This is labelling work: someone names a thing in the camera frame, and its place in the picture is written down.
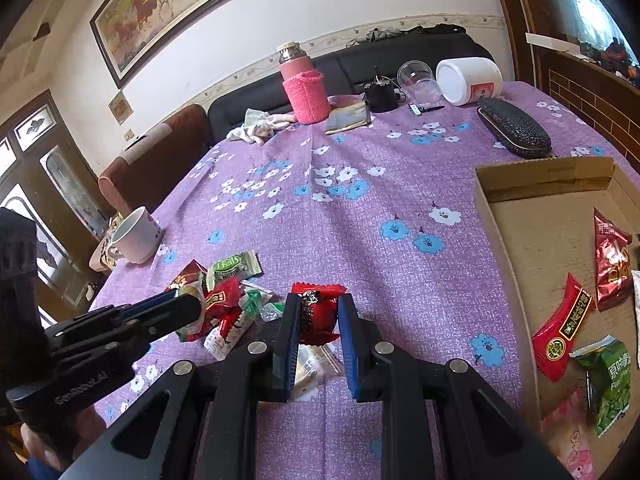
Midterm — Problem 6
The purple floral tablecloth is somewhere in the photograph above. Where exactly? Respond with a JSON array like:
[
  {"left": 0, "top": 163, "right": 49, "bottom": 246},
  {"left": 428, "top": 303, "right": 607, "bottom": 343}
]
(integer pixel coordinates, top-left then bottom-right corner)
[{"left": 90, "top": 80, "right": 640, "bottom": 480}]

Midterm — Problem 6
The cardboard box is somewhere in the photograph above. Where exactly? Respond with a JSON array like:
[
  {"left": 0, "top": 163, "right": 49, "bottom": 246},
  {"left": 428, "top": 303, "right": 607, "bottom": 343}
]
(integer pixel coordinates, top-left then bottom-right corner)
[{"left": 474, "top": 156, "right": 640, "bottom": 423}]

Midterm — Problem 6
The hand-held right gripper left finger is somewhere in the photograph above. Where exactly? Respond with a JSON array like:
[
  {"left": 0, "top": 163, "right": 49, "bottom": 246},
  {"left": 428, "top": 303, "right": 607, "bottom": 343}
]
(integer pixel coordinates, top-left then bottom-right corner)
[{"left": 59, "top": 294, "right": 304, "bottom": 480}]

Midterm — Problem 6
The dark cloth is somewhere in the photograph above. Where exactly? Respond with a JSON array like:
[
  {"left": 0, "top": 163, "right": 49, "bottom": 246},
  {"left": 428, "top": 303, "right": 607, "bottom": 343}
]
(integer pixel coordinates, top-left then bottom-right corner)
[{"left": 350, "top": 24, "right": 466, "bottom": 43}]

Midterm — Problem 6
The clutter of small items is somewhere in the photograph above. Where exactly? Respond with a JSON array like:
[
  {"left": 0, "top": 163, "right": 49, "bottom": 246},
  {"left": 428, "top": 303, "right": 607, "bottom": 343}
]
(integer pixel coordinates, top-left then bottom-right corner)
[{"left": 575, "top": 35, "right": 640, "bottom": 86}]

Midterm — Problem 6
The wooden partition cabinet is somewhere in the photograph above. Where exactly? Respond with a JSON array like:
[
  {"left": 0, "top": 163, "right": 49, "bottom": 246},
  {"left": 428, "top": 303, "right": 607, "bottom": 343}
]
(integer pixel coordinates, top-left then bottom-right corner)
[{"left": 487, "top": 0, "right": 640, "bottom": 161}]

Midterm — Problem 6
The red black label snack packet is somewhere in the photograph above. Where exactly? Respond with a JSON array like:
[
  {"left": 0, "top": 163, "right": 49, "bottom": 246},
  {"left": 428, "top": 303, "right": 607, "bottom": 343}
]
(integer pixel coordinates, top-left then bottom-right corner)
[
  {"left": 531, "top": 273, "right": 594, "bottom": 383},
  {"left": 291, "top": 282, "right": 347, "bottom": 346}
]

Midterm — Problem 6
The person's left hand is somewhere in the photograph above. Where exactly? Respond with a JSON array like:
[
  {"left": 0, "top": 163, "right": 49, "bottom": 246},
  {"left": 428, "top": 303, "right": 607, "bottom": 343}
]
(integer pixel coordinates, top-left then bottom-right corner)
[{"left": 20, "top": 402, "right": 107, "bottom": 468}]

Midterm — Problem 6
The brown armchair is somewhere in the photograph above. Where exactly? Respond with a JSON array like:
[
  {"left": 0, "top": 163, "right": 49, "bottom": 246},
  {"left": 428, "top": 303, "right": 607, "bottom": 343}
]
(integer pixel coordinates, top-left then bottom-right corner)
[{"left": 98, "top": 104, "right": 211, "bottom": 216}]

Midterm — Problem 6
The small black pouch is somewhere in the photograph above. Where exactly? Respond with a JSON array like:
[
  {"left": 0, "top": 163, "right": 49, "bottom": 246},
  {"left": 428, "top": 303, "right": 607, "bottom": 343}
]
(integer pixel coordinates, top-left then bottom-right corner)
[{"left": 363, "top": 66, "right": 407, "bottom": 113}]

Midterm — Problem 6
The wooden glass door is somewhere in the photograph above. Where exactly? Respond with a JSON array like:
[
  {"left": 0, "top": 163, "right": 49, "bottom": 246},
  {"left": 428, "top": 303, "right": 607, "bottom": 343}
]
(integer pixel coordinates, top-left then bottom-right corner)
[{"left": 0, "top": 89, "right": 118, "bottom": 331}]

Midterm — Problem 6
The black sofa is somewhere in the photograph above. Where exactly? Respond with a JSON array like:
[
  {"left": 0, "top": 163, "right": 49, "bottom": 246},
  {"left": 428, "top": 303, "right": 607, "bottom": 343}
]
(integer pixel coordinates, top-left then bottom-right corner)
[{"left": 206, "top": 25, "right": 496, "bottom": 143}]

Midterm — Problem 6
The clear plastic cup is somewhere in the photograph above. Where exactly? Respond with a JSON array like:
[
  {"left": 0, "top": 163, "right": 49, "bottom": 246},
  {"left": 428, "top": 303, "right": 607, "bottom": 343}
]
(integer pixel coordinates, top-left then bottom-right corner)
[{"left": 397, "top": 60, "right": 443, "bottom": 106}]

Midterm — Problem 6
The framed horse painting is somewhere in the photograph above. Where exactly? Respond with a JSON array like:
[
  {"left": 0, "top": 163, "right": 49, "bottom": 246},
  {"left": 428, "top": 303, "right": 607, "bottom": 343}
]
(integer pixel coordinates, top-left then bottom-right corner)
[{"left": 89, "top": 0, "right": 307, "bottom": 90}]

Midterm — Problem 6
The flat white box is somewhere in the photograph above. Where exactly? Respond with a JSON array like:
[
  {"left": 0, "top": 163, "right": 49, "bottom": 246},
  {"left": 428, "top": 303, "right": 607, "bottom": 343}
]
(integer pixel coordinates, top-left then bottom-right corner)
[{"left": 525, "top": 32, "right": 582, "bottom": 56}]

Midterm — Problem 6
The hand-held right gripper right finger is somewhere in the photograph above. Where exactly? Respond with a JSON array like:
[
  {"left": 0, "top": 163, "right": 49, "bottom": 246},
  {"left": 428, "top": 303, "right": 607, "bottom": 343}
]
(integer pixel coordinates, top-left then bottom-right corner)
[{"left": 336, "top": 293, "right": 573, "bottom": 480}]

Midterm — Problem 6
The white rag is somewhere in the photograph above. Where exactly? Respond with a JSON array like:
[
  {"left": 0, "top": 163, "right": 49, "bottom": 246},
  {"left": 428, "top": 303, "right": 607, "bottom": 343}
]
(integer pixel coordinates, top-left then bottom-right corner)
[{"left": 226, "top": 108, "right": 299, "bottom": 147}]

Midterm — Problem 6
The patterned cloth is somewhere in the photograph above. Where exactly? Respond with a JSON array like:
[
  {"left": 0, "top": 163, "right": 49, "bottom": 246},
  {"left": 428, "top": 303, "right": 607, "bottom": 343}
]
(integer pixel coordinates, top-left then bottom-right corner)
[{"left": 89, "top": 212, "right": 121, "bottom": 273}]

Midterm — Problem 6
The pile of mixed snacks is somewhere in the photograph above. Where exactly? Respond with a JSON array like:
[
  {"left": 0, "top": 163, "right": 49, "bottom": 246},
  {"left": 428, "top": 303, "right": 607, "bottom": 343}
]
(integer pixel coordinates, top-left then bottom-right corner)
[{"left": 165, "top": 250, "right": 346, "bottom": 398}]

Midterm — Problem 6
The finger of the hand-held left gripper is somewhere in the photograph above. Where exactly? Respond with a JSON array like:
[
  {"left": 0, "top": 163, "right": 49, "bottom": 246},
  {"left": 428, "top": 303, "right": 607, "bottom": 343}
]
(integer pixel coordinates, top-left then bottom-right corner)
[
  {"left": 45, "top": 294, "right": 202, "bottom": 361},
  {"left": 119, "top": 290, "right": 182, "bottom": 321}
]

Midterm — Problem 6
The pink snack packet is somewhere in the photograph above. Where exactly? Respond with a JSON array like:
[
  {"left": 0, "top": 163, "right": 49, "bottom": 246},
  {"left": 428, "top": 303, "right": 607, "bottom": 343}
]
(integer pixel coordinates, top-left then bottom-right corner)
[{"left": 541, "top": 389, "right": 597, "bottom": 480}]

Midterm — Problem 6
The pink thermos bottle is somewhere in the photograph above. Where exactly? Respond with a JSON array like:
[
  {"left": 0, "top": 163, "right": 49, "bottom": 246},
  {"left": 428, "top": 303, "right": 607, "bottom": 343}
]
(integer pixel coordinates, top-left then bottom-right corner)
[{"left": 276, "top": 42, "right": 331, "bottom": 126}]

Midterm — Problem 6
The small wall plaque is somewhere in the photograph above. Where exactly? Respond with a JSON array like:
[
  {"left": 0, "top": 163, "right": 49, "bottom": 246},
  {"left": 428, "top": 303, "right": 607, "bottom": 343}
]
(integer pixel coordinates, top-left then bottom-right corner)
[{"left": 108, "top": 91, "right": 134, "bottom": 124}]

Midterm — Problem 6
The white plastic jar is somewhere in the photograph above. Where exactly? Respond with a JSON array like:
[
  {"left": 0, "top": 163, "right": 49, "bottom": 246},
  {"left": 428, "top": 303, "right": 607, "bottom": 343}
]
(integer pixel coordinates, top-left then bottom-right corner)
[{"left": 436, "top": 57, "right": 504, "bottom": 106}]

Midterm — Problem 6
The dark red foil snack packet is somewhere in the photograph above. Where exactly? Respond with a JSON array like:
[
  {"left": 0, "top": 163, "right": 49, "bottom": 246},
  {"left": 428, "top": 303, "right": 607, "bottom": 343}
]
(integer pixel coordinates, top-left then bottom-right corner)
[{"left": 593, "top": 207, "right": 634, "bottom": 312}]

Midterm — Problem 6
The white mug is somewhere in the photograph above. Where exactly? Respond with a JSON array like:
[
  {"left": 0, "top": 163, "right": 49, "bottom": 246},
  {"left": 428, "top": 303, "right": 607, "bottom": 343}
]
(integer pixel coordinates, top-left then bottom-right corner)
[{"left": 104, "top": 206, "right": 162, "bottom": 265}]

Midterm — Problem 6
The black glasses case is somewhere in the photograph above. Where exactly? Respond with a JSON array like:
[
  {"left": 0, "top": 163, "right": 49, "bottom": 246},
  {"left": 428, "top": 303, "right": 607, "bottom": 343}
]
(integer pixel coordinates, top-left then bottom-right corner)
[{"left": 476, "top": 97, "right": 554, "bottom": 160}]

